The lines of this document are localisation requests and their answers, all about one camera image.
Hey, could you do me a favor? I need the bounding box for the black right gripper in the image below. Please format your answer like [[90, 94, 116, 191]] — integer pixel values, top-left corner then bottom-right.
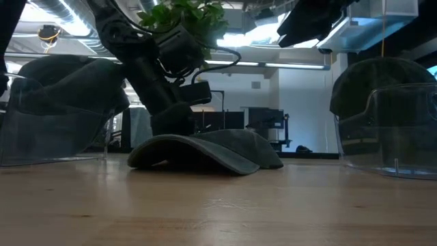
[[277, 0, 360, 49]]

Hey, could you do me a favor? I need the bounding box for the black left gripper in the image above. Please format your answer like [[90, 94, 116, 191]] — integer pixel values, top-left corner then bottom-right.
[[130, 57, 197, 137]]

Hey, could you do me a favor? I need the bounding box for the faded green cap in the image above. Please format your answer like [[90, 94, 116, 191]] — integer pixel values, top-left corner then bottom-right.
[[328, 56, 437, 159], [126, 128, 285, 176]]

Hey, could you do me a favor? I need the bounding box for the grey hat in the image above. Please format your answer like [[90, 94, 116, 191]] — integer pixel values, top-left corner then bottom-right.
[[16, 53, 131, 118]]

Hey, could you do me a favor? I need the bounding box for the grey covered cabinet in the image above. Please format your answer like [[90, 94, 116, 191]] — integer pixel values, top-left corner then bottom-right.
[[120, 107, 154, 153]]

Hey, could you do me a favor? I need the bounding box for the long ceiling tube light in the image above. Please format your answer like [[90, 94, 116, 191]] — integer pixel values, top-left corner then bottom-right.
[[203, 59, 330, 71]]

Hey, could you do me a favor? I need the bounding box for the black partition cabinet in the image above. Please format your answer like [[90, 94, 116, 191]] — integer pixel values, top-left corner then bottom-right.
[[191, 110, 245, 133]]

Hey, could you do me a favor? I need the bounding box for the hanging ceiling light panel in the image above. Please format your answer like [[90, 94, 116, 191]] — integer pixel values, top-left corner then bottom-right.
[[315, 0, 419, 54]]

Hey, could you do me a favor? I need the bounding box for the black equipment rack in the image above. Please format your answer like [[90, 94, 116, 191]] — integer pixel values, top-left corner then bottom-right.
[[248, 107, 285, 131]]

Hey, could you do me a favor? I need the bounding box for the green potted plant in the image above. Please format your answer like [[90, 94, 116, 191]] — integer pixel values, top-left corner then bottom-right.
[[136, 0, 230, 61]]

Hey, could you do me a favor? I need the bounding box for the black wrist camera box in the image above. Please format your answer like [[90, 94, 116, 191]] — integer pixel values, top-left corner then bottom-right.
[[178, 80, 213, 106]]

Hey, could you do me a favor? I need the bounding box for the black gantry frame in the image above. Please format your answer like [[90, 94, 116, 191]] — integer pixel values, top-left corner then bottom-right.
[[209, 89, 226, 113]]

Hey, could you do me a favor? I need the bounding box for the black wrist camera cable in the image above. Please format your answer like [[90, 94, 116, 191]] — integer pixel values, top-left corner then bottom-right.
[[163, 45, 242, 87]]

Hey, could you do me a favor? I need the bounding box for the black post stand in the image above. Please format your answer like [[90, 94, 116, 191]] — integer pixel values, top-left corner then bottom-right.
[[272, 113, 293, 152]]

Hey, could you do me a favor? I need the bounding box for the silver ventilation duct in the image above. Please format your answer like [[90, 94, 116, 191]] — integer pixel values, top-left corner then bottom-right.
[[29, 0, 114, 57]]

